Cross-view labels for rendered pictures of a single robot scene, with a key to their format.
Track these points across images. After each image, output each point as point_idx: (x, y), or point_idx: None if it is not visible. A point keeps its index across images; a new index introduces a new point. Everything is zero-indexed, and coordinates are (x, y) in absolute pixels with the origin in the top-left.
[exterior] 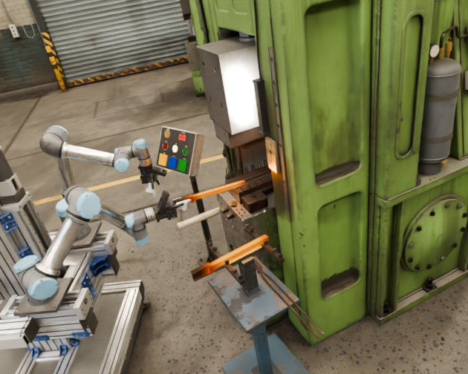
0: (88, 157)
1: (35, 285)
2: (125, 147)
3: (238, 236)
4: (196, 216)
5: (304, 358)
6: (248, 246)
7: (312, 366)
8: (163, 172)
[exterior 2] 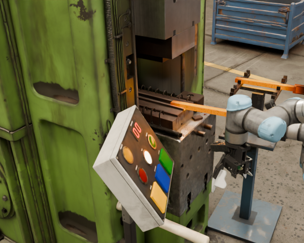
0: None
1: None
2: (263, 112)
3: (205, 149)
4: (177, 225)
5: (212, 202)
6: (256, 80)
7: (214, 196)
8: (221, 141)
